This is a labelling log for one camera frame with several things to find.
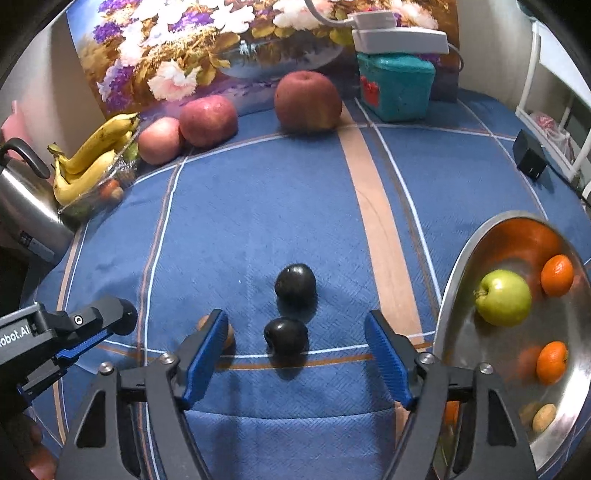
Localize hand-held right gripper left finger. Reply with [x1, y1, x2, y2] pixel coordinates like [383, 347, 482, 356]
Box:
[55, 308, 230, 480]

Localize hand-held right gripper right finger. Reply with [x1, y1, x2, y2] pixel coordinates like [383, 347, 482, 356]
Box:
[365, 310, 539, 480]

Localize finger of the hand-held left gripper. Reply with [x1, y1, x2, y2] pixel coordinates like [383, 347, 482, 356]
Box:
[55, 298, 138, 363]
[16, 357, 68, 400]

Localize brown kiwi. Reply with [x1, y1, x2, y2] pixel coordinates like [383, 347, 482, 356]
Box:
[197, 315, 235, 352]

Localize dark plum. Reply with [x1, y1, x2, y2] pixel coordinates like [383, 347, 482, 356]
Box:
[263, 318, 309, 357]
[274, 263, 318, 308]

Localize steel basin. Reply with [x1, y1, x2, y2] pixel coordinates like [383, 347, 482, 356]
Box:
[433, 210, 591, 472]

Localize green apple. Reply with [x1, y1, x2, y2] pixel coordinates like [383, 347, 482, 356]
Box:
[475, 270, 533, 328]

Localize small tangerine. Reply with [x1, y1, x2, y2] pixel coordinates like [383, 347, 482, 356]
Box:
[540, 255, 575, 297]
[536, 340, 568, 386]

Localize person's left hand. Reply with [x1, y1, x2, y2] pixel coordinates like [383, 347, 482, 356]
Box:
[28, 422, 60, 480]

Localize steel kettle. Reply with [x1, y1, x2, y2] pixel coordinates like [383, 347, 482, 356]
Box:
[0, 137, 75, 266]

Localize yellow banana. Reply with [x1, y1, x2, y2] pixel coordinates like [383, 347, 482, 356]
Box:
[48, 113, 140, 175]
[53, 150, 118, 205]

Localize blue checked tablecloth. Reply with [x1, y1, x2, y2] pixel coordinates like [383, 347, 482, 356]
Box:
[32, 88, 591, 480]

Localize small tan round fruit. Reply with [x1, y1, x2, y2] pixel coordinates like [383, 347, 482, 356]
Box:
[532, 403, 557, 433]

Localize pink apple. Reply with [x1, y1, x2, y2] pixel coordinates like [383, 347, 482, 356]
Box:
[137, 117, 183, 165]

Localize black charger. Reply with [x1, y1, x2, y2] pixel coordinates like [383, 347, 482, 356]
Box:
[512, 129, 546, 182]

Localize large dark red apple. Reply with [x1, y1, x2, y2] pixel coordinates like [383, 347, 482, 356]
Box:
[274, 71, 343, 134]

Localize teal plastic box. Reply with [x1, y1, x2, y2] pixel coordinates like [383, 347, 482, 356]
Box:
[357, 52, 436, 122]

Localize pink plastic bag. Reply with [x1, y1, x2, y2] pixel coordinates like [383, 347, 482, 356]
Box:
[531, 111, 575, 162]

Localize floral painting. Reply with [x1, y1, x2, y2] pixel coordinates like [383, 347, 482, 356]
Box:
[67, 0, 460, 116]

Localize white power strip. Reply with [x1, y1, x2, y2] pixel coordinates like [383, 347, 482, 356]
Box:
[352, 25, 450, 55]

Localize white rack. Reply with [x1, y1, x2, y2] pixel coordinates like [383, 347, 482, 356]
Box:
[515, 21, 591, 185]

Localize white plug adapter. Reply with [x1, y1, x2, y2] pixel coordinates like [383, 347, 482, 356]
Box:
[347, 10, 398, 31]

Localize white cable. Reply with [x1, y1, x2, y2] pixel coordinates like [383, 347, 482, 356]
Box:
[305, 0, 352, 26]

